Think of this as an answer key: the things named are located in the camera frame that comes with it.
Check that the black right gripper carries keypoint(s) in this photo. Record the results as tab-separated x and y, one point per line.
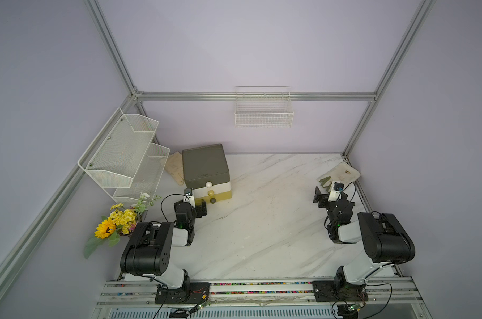
323	199

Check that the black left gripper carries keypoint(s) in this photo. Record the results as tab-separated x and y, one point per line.
200	209

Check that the olive white yellow drawer cabinet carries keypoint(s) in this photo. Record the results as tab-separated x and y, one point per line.
205	164

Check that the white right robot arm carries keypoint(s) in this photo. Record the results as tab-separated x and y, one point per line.
384	240

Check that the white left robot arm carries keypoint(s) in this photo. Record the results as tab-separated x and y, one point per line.
147	253

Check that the beige work glove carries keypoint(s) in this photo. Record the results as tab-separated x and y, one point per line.
174	167

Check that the yellow sunflower bouquet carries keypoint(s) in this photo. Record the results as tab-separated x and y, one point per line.
120	222

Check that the white mesh two-tier shelf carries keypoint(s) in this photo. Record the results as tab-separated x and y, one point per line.
124	159

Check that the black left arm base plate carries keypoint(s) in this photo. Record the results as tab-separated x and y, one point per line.
189	293

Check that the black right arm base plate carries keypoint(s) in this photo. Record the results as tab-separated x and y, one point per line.
327	291

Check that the white wire wall basket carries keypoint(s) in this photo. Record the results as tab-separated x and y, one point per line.
263	107

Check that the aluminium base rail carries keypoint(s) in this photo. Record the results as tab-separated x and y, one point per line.
383	297

